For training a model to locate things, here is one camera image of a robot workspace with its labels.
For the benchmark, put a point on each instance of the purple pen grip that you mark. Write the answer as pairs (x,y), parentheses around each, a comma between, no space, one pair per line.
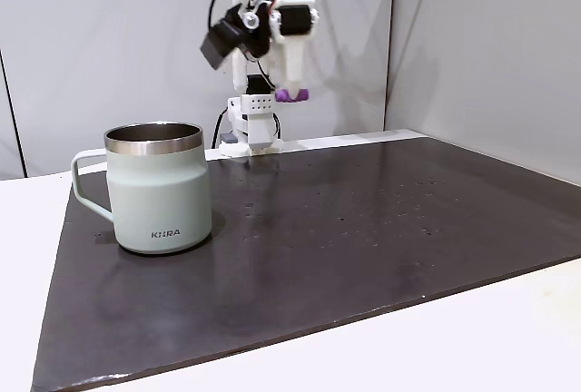
(282,96)

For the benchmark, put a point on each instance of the grey plug connector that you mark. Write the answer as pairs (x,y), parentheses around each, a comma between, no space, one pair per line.
(228,137)

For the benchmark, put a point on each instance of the pale green steel mug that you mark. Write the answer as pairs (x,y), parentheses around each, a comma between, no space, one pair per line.
(159,192)

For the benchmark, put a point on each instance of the dark grey table mat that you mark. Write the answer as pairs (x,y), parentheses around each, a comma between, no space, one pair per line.
(318,251)

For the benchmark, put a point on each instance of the black camera box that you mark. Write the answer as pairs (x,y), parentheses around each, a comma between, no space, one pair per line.
(219,45)

